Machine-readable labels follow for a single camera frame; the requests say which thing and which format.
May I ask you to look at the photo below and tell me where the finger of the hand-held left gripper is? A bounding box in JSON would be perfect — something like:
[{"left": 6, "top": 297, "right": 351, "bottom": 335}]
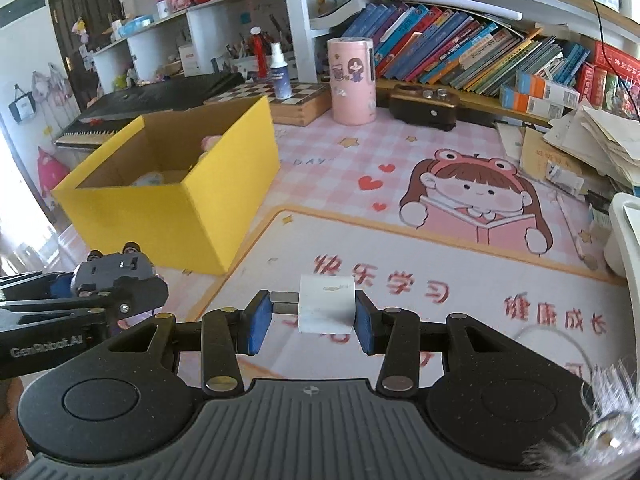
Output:
[
  {"left": 0, "top": 271, "right": 76, "bottom": 302},
  {"left": 0, "top": 275, "right": 170, "bottom": 331}
]

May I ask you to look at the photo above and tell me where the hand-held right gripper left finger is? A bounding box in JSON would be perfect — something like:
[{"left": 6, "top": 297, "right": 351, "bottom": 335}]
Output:
[{"left": 102, "top": 289, "right": 273, "bottom": 396}]

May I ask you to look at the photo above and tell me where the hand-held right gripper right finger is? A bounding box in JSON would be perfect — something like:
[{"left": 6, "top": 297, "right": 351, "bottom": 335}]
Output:
[{"left": 352, "top": 292, "right": 523, "bottom": 395}]

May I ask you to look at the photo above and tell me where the yellow cardboard box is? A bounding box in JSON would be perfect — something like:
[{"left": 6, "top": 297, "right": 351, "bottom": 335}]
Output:
[{"left": 51, "top": 96, "right": 281, "bottom": 277}]

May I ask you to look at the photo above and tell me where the pink plush pig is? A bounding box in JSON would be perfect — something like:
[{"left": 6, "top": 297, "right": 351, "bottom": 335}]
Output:
[{"left": 200, "top": 135, "right": 224, "bottom": 162}]

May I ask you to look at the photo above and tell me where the pink checked desktop cloth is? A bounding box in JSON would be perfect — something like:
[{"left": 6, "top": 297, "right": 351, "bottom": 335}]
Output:
[{"left": 50, "top": 95, "right": 640, "bottom": 411}]

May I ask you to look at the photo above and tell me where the pink hanging bag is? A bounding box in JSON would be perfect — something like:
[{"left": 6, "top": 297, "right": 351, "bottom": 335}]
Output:
[{"left": 37, "top": 147, "right": 71, "bottom": 211}]

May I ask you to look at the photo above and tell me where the white tote bag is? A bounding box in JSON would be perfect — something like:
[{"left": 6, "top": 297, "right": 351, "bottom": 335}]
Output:
[{"left": 7, "top": 85, "right": 37, "bottom": 123}]

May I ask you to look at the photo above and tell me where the black electronic keyboard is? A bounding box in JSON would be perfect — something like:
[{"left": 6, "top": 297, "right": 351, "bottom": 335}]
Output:
[{"left": 54, "top": 72, "right": 245, "bottom": 150}]

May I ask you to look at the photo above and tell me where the dark brown box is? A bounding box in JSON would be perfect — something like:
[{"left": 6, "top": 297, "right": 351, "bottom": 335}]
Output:
[{"left": 389, "top": 84, "right": 460, "bottom": 132}]

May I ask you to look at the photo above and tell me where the wooden chess box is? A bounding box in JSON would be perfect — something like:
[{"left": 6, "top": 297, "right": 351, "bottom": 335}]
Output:
[{"left": 202, "top": 81, "right": 333, "bottom": 127}]

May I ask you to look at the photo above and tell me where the pink cylindrical container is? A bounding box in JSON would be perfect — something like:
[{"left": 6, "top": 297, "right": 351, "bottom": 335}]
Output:
[{"left": 326, "top": 36, "right": 377, "bottom": 126}]

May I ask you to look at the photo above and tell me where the white spray bottle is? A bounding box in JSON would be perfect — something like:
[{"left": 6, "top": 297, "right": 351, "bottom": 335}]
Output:
[{"left": 268, "top": 42, "right": 292, "bottom": 101}]

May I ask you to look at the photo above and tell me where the small white carton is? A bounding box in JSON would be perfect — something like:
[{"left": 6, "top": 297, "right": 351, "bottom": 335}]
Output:
[{"left": 178, "top": 45, "right": 198, "bottom": 76}]

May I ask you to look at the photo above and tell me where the pen holder with pens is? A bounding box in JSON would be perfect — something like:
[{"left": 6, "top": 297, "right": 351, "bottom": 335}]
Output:
[{"left": 225, "top": 30, "right": 296, "bottom": 81}]

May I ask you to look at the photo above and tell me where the white fur pompom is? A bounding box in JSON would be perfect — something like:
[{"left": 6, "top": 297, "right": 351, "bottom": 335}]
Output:
[{"left": 522, "top": 360, "right": 640, "bottom": 476}]

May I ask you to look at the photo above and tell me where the red bottle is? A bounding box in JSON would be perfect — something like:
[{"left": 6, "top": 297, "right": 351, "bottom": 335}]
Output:
[{"left": 250, "top": 27, "right": 268, "bottom": 81}]

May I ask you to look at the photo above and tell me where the blue tissue packet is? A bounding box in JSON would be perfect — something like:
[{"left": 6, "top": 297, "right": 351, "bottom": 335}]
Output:
[{"left": 117, "top": 15, "right": 153, "bottom": 38}]

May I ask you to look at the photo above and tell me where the orange and white carton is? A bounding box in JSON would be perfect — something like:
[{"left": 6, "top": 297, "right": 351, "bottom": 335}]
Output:
[
  {"left": 515, "top": 72, "right": 581, "bottom": 106},
  {"left": 500, "top": 85, "right": 551, "bottom": 116}
]

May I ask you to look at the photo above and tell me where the white bookshelf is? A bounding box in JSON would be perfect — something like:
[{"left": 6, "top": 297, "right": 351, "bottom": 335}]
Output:
[{"left": 90, "top": 0, "right": 321, "bottom": 96}]

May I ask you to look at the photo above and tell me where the row of colourful books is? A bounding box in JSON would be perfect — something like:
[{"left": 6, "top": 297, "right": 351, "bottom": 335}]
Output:
[{"left": 342, "top": 2, "right": 593, "bottom": 98}]

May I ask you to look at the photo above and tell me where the stack of papers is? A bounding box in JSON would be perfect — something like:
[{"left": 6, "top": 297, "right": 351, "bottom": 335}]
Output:
[{"left": 495, "top": 97, "right": 640, "bottom": 206}]

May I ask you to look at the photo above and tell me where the red book set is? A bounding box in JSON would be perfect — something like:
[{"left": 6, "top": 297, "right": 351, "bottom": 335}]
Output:
[{"left": 575, "top": 42, "right": 640, "bottom": 121}]

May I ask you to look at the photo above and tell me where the white cable loop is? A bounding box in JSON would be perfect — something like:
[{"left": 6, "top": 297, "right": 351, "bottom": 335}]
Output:
[{"left": 515, "top": 325, "right": 591, "bottom": 376}]

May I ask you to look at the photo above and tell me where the black cable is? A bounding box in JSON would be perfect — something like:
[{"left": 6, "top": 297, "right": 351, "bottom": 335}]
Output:
[{"left": 554, "top": 0, "right": 638, "bottom": 118}]

